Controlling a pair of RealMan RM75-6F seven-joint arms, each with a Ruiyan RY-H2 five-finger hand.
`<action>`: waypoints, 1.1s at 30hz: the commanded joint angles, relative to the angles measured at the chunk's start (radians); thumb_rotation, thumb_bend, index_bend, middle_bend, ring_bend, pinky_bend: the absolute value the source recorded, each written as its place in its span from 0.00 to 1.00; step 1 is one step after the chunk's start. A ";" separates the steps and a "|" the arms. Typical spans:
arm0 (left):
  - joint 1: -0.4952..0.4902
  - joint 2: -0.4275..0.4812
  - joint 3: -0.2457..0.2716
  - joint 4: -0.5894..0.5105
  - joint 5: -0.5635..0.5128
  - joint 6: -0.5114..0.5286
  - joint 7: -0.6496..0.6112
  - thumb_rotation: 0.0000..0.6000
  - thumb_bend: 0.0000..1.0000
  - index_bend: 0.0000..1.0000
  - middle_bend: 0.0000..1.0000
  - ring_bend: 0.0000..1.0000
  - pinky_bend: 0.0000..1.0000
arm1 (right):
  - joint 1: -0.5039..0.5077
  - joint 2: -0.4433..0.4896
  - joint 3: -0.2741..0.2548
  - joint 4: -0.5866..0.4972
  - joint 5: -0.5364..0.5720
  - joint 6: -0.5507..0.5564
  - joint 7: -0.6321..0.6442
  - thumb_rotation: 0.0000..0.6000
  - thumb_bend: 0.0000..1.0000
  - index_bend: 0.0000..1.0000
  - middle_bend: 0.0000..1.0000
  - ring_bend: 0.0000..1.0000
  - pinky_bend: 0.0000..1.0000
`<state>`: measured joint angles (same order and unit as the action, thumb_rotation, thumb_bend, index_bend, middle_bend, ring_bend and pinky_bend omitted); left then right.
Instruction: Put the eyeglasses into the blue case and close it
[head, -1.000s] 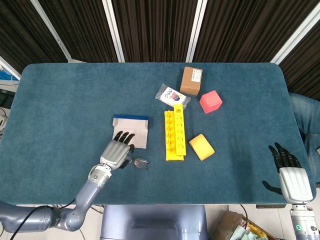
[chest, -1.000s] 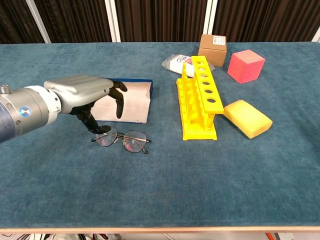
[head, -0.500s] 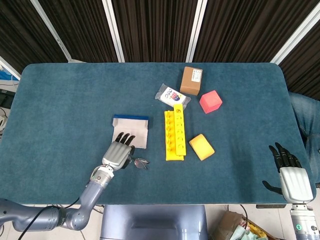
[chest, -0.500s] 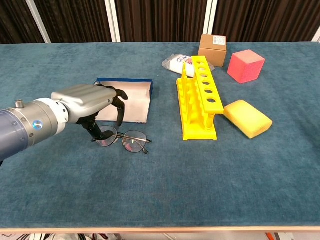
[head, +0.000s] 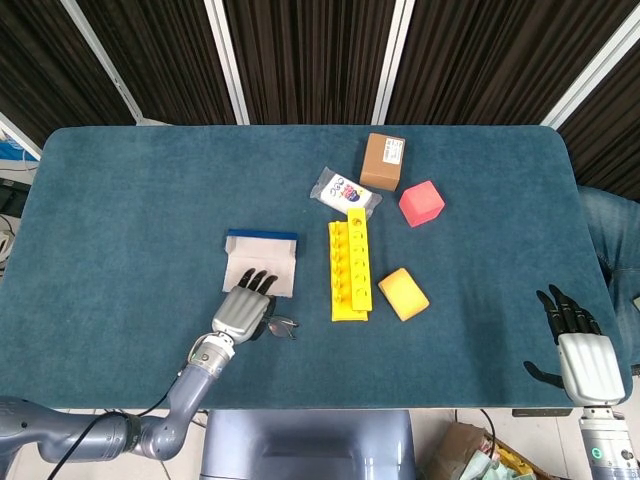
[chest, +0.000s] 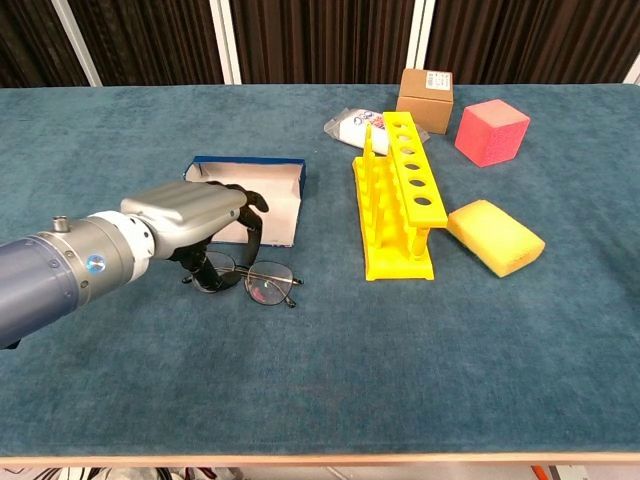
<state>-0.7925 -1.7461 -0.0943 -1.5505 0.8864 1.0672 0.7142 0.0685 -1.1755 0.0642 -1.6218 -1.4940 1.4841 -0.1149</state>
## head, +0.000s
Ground teal velvet table cloth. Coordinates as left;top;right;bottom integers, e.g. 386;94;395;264
0;124;632;410

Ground red foam cube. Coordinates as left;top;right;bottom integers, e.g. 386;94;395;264
398;180;446;229

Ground yellow sponge block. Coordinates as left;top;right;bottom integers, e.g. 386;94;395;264
377;267;431;323

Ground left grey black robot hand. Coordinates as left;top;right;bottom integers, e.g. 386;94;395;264
211;268;279;346

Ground dark pleated curtain panel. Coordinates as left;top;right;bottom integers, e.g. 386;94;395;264
0;0;137;149
387;0;639;126
224;0;396;126
557;47;640;201
77;0;237;126

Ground black table control panel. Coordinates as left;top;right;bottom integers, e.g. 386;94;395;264
512;408;574;418

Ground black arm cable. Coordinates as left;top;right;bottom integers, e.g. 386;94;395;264
47;372;191;480

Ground blue printed glasses case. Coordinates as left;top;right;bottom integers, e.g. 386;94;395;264
221;228;299;299

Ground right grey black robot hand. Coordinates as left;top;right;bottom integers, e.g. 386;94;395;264
523;283;627;406

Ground white partition post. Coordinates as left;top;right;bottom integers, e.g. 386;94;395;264
0;112;44;161
59;0;174;126
370;0;416;126
539;0;640;130
203;0;250;126

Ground round wire-frame eyeglasses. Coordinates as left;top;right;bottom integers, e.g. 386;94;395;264
262;312;300;341

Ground yellow toy brick plate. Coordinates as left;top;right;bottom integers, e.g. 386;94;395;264
327;207;374;323

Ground brown cardboard box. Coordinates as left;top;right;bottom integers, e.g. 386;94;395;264
358;132;407;193

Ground thin black floor cable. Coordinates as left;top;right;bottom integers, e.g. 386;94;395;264
478;408;497;449

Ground brown bag with clutter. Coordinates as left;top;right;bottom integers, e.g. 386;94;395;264
424;422;546;480

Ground blue-grey robot torso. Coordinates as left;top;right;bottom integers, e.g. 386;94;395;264
199;408;417;480

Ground white packet in clear bag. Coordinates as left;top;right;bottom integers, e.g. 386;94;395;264
309;166;384;220

